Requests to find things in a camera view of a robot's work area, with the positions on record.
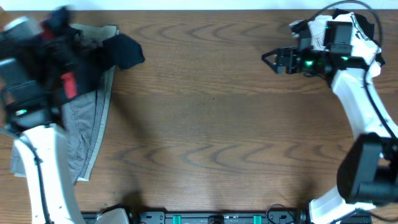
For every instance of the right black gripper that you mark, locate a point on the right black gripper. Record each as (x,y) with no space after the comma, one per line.
(291,53)

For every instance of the grey cargo shorts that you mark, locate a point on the grey cargo shorts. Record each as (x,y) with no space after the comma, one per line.
(82,121)

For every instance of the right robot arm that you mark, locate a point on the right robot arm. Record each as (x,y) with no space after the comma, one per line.
(367,177)

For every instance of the white printed t-shirt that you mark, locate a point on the white printed t-shirt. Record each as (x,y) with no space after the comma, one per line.
(332,44)

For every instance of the beige shorts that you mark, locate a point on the beige shorts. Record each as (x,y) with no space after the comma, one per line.
(92,35)

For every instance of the black leggings with red waistband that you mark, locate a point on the black leggings with red waistband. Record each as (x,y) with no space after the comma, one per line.
(80,67)

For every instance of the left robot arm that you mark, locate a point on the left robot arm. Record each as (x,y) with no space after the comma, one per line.
(34,121)

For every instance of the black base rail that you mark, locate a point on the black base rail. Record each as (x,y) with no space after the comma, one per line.
(273,216)

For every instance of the black garment under white shirt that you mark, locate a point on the black garment under white shirt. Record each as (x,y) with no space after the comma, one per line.
(364,44)

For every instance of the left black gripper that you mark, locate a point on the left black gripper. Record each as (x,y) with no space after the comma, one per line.
(65,50)

